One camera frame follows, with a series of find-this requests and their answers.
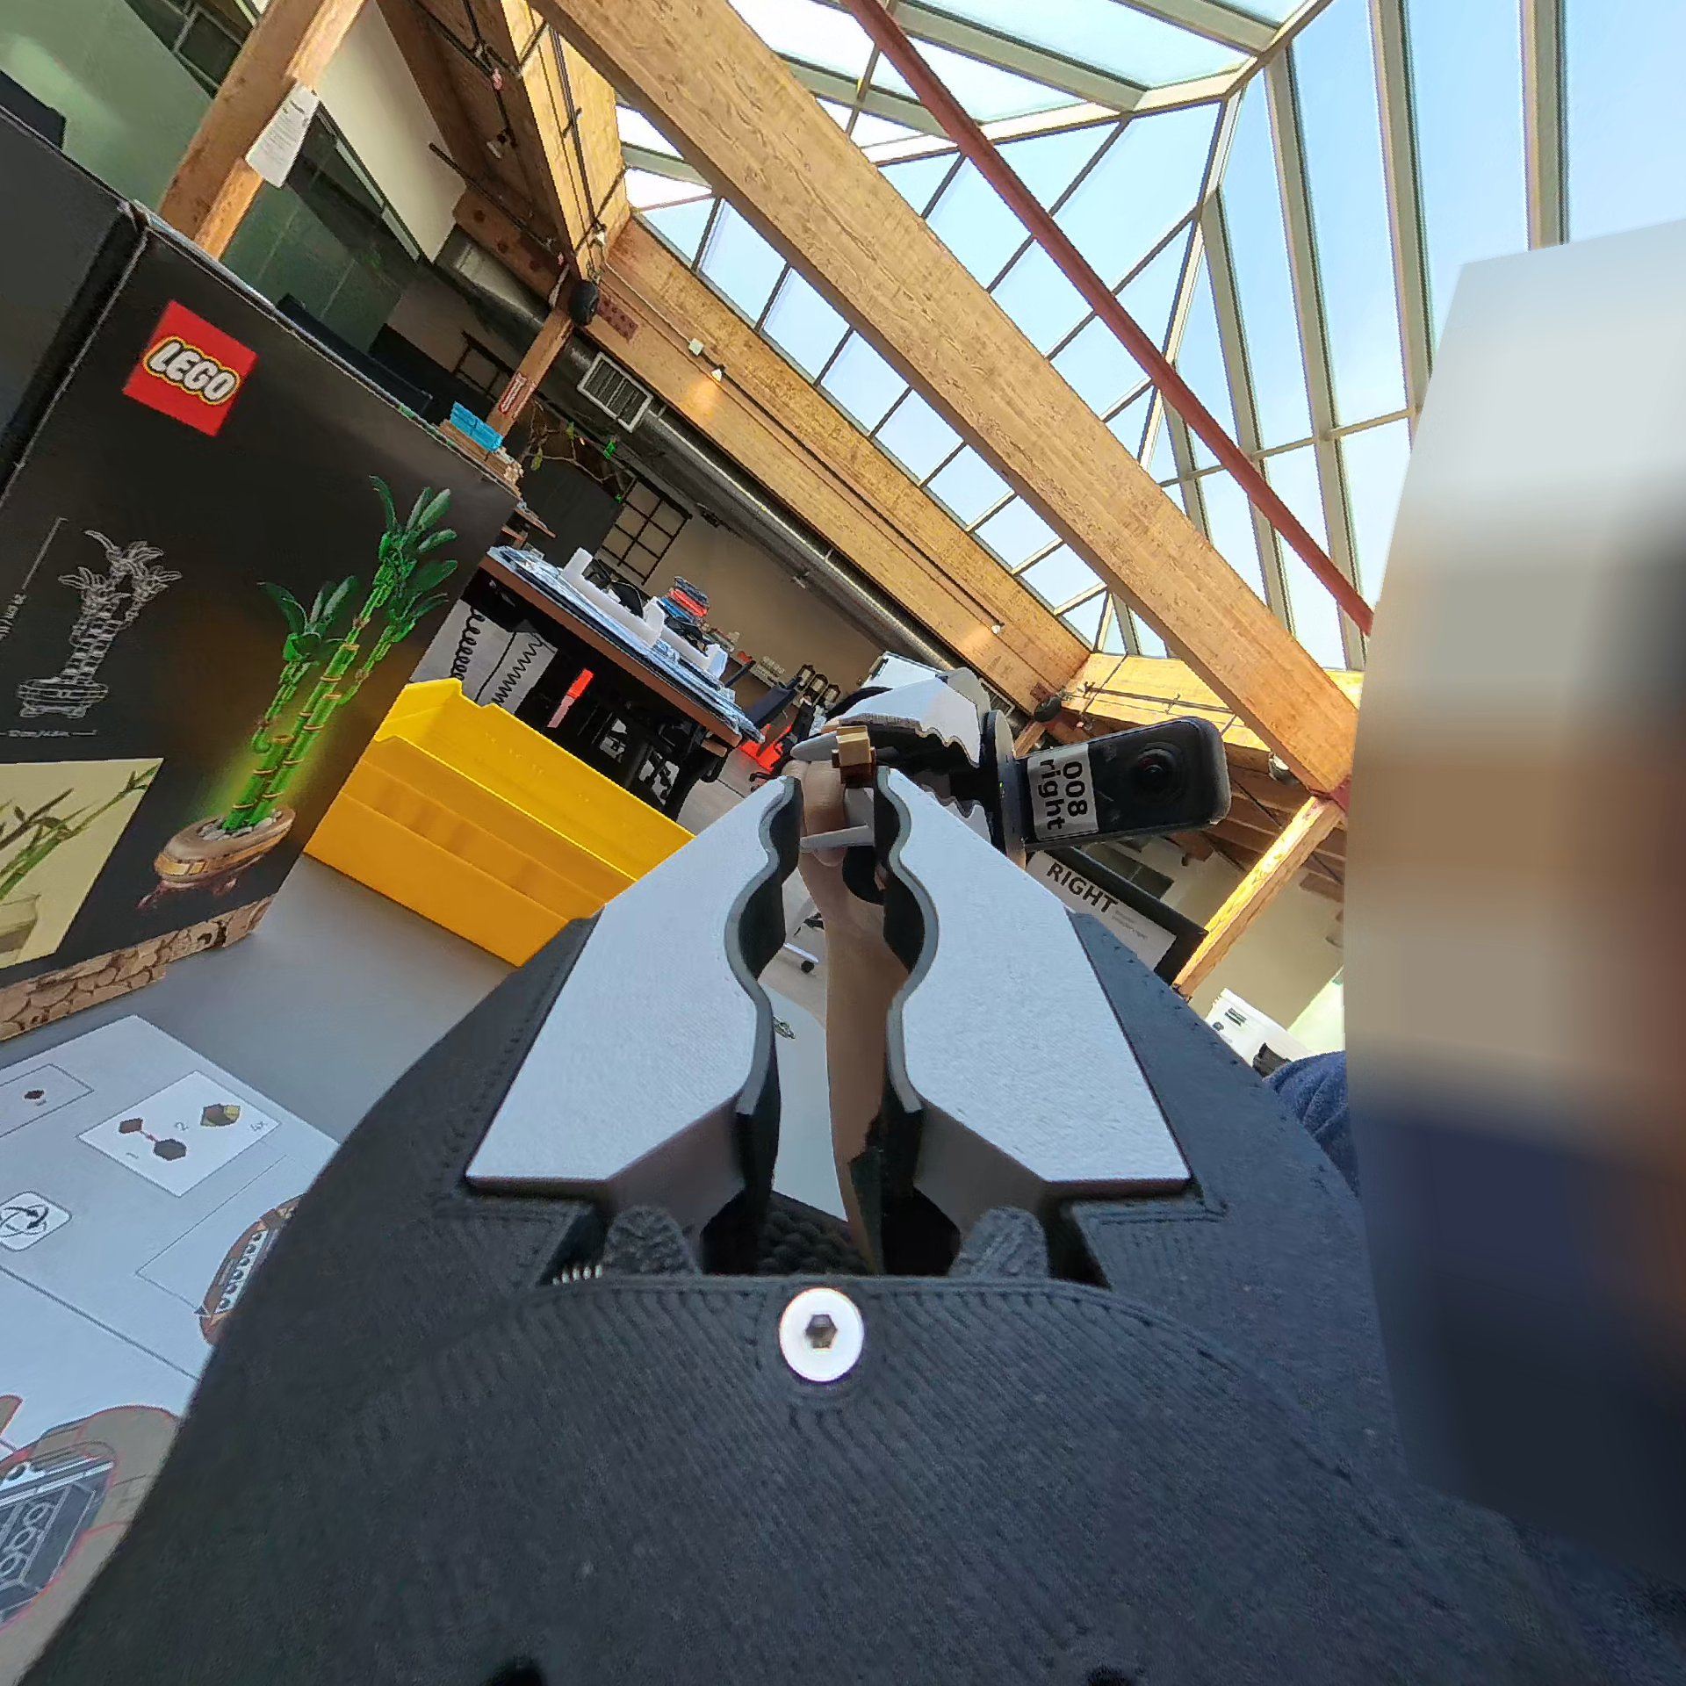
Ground lego instruction booklet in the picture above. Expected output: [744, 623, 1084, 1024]
[0, 1013, 342, 1627]

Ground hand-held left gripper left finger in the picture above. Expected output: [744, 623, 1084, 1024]
[463, 774, 805, 1273]

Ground person's right hand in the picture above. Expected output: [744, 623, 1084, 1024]
[798, 761, 912, 964]

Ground person's right forearm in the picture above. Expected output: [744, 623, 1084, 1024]
[822, 922, 914, 1273]

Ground framed tag sign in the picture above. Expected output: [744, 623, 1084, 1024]
[1026, 846, 1209, 985]

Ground background work table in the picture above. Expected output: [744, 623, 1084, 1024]
[448, 546, 767, 805]

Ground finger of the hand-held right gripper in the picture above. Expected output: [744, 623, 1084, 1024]
[787, 723, 977, 824]
[832, 669, 991, 793]

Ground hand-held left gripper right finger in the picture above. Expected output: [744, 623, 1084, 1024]
[874, 770, 1196, 1258]

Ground paper notice on beam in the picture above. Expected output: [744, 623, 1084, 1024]
[245, 82, 323, 189]

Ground black lego set box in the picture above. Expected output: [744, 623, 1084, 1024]
[0, 210, 524, 1046]

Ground yellow stacked plastic bins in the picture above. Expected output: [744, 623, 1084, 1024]
[303, 679, 696, 969]

